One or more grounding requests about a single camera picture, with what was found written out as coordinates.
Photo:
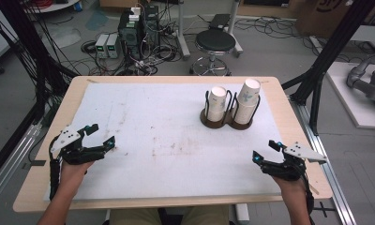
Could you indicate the black computer tower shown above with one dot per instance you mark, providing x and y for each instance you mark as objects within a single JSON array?
[{"x": 129, "y": 34}]

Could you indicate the white platform board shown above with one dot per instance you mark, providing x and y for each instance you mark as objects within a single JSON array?
[{"x": 348, "y": 103}]

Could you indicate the grey power supply unit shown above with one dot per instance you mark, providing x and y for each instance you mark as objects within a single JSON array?
[
  {"x": 101, "y": 46},
  {"x": 113, "y": 46}
]

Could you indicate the thin wooden stick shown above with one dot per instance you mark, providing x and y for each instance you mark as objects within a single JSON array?
[{"x": 314, "y": 189}]

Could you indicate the white stand leg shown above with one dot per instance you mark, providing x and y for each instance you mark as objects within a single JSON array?
[
  {"x": 235, "y": 31},
  {"x": 182, "y": 34}
]

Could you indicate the cardboard box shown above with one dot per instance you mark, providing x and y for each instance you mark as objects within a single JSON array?
[{"x": 320, "y": 18}]

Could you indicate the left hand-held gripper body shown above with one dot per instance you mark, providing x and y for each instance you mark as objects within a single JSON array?
[{"x": 70, "y": 152}]

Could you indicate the aluminium rail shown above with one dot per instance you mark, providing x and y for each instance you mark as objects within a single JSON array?
[
  {"x": 10, "y": 168},
  {"x": 335, "y": 187}
]

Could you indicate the black round stool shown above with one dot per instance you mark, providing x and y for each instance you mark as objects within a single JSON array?
[{"x": 215, "y": 40}]

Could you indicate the black metal frame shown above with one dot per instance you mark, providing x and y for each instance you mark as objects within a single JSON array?
[
  {"x": 332, "y": 47},
  {"x": 35, "y": 62}
]

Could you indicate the person's left hand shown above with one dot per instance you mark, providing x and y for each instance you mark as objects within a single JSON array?
[{"x": 75, "y": 172}]

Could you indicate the white foam mat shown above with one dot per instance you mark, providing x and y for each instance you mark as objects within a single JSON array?
[{"x": 176, "y": 140}]

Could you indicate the flat black device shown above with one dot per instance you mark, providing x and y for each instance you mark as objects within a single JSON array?
[{"x": 219, "y": 21}]

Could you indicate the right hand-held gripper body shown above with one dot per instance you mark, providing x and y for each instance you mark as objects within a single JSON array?
[{"x": 289, "y": 170}]

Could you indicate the person's right hand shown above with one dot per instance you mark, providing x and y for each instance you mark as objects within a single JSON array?
[{"x": 290, "y": 187}]

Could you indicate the tall stack of paper cups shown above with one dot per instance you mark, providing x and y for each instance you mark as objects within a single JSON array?
[{"x": 246, "y": 100}]

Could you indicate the person's khaki trousers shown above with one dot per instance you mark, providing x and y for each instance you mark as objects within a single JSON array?
[{"x": 129, "y": 217}]

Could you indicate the short stack of paper cups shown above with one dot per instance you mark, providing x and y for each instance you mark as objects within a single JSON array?
[{"x": 217, "y": 104}]

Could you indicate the white table leg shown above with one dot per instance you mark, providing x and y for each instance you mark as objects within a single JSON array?
[{"x": 242, "y": 215}]

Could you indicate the black tape piece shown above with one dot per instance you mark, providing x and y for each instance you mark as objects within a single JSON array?
[{"x": 37, "y": 162}]

